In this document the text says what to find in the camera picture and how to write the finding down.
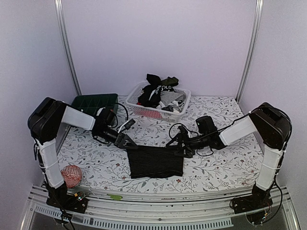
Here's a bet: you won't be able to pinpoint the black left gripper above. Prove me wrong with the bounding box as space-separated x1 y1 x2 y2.
96 126 139 150

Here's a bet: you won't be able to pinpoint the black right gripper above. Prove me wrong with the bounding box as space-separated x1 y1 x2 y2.
166 133 209 158

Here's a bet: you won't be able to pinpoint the black pinstriped underwear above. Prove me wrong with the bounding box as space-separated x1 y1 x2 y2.
127 146 184 179

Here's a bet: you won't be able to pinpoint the grey underwear in basket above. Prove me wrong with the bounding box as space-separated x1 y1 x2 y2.
157 91 187 113

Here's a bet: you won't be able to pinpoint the black underwear in basket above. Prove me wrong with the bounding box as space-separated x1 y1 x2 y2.
137 73 179 108

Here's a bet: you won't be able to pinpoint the floral patterned table mat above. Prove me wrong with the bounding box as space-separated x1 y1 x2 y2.
58 96 263 194

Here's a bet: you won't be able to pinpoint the white plastic laundry basket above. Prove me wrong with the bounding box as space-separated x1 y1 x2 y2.
125 82 192 123

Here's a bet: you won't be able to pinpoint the green tape scrap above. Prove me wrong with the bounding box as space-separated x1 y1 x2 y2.
107 194 122 201

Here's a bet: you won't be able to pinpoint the green compartment tray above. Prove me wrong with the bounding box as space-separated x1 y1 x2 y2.
71 93 118 116

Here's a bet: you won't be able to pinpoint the red patterned bowl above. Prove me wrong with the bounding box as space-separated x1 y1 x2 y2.
61 165 82 188

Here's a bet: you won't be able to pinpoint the left robot arm white sleeves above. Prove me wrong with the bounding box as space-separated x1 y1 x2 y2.
27 97 116 192

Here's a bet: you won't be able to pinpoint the robot arm white sleeves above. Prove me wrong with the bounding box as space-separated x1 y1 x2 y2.
214 102 293 191
27 97 116 192

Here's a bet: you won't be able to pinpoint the right robot arm white sleeves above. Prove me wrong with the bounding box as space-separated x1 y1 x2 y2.
214 102 293 191

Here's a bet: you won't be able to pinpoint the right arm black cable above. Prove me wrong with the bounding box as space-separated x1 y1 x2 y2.
168 122 215 158

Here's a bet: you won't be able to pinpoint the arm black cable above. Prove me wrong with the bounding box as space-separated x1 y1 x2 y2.
168 122 215 158
112 102 130 130

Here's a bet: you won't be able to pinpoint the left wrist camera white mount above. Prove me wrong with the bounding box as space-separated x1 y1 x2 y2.
118 119 135 133

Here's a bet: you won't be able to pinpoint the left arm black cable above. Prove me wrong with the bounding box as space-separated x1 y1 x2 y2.
112 102 130 130

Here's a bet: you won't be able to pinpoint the aluminium front table rail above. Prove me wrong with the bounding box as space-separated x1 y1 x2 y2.
20 186 302 230

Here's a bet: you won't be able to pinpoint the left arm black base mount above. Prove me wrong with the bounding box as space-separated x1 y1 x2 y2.
44 182 88 214

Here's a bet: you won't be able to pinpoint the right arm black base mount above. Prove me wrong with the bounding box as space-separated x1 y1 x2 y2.
229 188 273 214

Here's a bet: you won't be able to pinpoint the left aluminium frame post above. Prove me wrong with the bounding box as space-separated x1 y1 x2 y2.
54 0 82 96

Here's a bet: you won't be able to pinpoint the aluminium frame post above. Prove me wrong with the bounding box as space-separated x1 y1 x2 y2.
54 0 82 96
236 0 264 104

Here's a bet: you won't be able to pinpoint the right aluminium frame post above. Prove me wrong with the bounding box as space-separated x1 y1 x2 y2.
236 0 264 104

